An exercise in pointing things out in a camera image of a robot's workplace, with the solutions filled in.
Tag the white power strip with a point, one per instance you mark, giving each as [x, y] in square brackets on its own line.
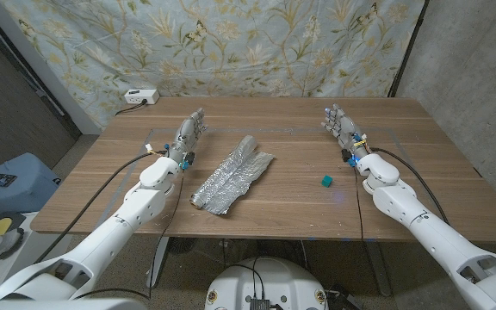
[141, 96]

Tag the floral printed backdrop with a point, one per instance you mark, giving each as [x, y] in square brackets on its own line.
[231, 47]

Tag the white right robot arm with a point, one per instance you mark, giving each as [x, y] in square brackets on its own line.
[429, 228]

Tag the black backdrop pole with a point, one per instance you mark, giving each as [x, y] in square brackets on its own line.
[407, 47]

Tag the small green cube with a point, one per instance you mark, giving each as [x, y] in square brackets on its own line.
[326, 181]

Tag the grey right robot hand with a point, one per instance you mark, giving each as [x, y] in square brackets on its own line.
[346, 129]

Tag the black flat device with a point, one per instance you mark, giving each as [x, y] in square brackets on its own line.
[0, 179]

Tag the aluminum foil roll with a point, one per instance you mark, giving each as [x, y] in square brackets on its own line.
[231, 176]

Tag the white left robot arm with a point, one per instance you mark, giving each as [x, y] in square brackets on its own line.
[114, 226]

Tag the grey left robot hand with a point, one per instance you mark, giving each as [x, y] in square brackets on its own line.
[186, 135]

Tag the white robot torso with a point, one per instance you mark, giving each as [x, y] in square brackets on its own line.
[269, 280]

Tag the blue plastic bin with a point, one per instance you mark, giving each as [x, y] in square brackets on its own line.
[20, 183]

